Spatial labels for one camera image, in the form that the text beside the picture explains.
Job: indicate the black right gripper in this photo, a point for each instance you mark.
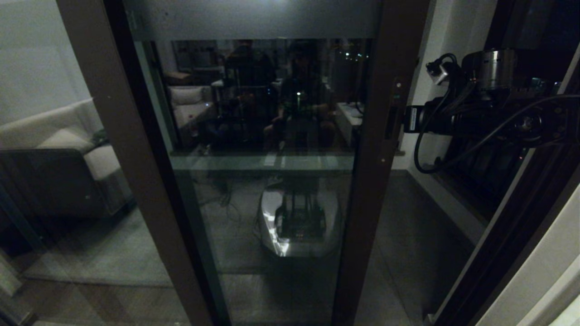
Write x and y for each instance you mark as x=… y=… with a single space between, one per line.
x=471 y=117

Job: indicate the brown framed sliding glass door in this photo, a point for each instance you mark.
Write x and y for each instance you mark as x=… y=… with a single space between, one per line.
x=376 y=203

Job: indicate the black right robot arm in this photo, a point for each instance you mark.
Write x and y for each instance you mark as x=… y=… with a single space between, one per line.
x=553 y=122

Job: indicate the short grey stone sill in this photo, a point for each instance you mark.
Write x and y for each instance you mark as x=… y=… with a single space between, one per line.
x=453 y=199

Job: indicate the brown framed fixed glass panel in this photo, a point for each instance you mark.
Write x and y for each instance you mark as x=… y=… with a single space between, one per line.
x=149 y=190

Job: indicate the light grey sofa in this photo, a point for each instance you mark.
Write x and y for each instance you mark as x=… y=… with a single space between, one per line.
x=104 y=163

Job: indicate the grey rug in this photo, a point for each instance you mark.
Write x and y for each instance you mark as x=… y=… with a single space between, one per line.
x=104 y=258

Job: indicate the dark brown window frame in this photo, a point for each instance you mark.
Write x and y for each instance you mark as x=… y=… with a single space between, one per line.
x=521 y=22

